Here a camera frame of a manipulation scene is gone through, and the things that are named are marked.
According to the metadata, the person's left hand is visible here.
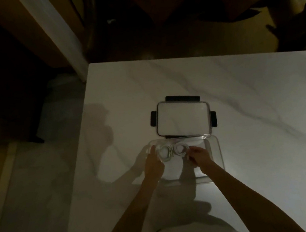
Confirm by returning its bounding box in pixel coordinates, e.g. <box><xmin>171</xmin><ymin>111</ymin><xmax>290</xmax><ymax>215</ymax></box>
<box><xmin>140</xmin><ymin>144</ymin><xmax>167</xmax><ymax>182</ymax></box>

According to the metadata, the person's right hand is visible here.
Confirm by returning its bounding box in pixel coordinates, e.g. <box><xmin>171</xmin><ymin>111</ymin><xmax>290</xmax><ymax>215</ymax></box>
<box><xmin>186</xmin><ymin>144</ymin><xmax>217</xmax><ymax>178</ymax></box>

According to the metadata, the white cable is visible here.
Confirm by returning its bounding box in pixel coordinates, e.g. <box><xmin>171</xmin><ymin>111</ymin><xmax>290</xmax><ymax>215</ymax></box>
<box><xmin>157</xmin><ymin>144</ymin><xmax>175</xmax><ymax>164</ymax></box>
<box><xmin>172</xmin><ymin>141</ymin><xmax>192</xmax><ymax>158</ymax></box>

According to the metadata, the person's left forearm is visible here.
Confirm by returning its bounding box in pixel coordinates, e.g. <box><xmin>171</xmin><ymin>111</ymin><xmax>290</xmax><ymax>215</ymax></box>
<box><xmin>84</xmin><ymin>173</ymin><xmax>174</xmax><ymax>232</ymax></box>

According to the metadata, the person's right forearm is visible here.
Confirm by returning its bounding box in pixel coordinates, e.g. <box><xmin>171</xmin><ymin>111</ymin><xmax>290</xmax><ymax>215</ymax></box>
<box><xmin>198</xmin><ymin>153</ymin><xmax>306</xmax><ymax>232</ymax></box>

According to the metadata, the clear plastic storage container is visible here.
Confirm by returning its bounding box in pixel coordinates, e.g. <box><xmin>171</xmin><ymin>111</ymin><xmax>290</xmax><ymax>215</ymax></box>
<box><xmin>144</xmin><ymin>130</ymin><xmax>227</xmax><ymax>191</ymax></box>

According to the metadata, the clear lid with black clips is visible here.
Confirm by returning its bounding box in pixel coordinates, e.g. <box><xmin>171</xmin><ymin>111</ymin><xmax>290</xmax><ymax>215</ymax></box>
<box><xmin>147</xmin><ymin>89</ymin><xmax>220</xmax><ymax>143</ymax></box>

